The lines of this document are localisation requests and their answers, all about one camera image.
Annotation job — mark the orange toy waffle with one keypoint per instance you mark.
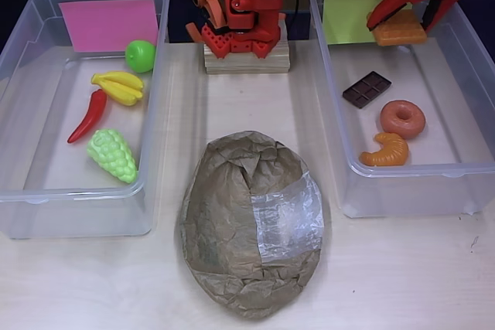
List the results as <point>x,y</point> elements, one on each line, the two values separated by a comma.
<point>402,30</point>

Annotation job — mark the brown toy chocolate bar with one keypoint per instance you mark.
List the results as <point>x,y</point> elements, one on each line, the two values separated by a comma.
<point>367,90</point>

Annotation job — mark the brown toy donut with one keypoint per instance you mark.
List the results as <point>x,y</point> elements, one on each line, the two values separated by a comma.
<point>390,123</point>

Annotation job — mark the orange toy croissant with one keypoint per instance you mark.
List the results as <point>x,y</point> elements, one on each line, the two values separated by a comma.
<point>386,152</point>

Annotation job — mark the green toy apple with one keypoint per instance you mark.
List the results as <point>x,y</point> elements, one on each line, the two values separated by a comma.
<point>140,55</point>

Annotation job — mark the light green toy grapes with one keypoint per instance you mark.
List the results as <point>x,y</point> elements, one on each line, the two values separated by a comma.
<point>114,156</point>

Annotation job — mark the red toy chili pepper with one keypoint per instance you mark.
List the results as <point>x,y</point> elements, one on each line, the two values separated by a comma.
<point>91,115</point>

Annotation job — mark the red robot arm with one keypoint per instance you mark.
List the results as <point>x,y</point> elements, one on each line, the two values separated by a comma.
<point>251,9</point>

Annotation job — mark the yellow-green paper sheet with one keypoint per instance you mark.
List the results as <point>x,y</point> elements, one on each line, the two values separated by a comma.
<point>348,17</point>

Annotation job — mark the clear plastic bin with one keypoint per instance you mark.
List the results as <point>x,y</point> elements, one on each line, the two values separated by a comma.
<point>58,198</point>
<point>406,191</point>

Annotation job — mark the pink paper sheet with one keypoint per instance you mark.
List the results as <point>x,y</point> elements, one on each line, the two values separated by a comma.
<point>108,24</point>

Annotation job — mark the small white tape piece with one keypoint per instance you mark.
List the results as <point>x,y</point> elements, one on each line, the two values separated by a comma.
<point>404,48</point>

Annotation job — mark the wooden base block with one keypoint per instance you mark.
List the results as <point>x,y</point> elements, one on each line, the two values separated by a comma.
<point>247,65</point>

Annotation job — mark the orange clamp with round hole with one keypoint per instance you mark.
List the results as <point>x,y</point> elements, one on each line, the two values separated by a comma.
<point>209,5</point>

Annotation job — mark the crumpled brown paper bag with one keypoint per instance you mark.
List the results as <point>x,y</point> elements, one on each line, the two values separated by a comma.
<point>216,229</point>

